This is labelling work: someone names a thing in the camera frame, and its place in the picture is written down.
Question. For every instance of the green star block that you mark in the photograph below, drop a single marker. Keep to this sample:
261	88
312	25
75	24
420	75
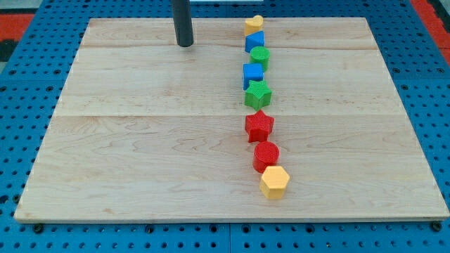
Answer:
257	95

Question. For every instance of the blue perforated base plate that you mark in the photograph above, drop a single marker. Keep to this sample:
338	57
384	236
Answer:
35	74

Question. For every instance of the light wooden board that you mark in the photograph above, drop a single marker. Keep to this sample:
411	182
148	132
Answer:
145	131

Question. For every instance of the red star block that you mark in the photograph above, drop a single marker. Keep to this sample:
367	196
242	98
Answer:
258	126

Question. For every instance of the black cylindrical robot arm rod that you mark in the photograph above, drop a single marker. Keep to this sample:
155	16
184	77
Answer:
181	12

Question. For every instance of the blue triangle block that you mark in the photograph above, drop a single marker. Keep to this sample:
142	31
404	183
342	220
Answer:
253	40

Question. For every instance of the red cylinder block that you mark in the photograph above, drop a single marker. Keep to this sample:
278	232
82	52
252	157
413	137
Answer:
265	154

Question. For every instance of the blue cube block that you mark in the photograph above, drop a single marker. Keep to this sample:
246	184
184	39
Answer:
252	72

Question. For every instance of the green cylinder block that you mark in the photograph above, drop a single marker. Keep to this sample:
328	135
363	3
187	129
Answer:
261	55

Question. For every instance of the yellow hexagon block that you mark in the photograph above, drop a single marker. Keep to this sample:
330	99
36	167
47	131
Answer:
274	182

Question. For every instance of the yellow heart block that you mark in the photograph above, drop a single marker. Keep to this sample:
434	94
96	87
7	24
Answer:
254	24

